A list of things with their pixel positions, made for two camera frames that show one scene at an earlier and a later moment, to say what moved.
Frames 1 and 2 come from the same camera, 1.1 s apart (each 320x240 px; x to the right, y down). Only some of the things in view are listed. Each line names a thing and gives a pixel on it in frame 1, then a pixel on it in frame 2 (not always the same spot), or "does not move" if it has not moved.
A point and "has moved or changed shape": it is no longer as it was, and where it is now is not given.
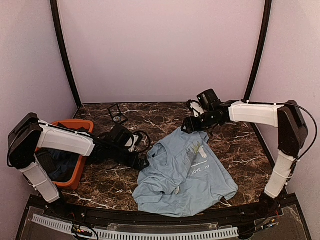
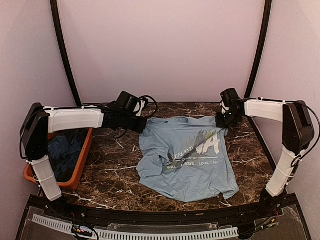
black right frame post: x=266 y=26 does not move
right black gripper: x=192 y=125 -> x=220 y=122
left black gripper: x=132 y=163 -> x=139 y=128
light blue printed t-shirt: x=182 y=177 has moved or changed shape
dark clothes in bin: x=60 y=165 does not move
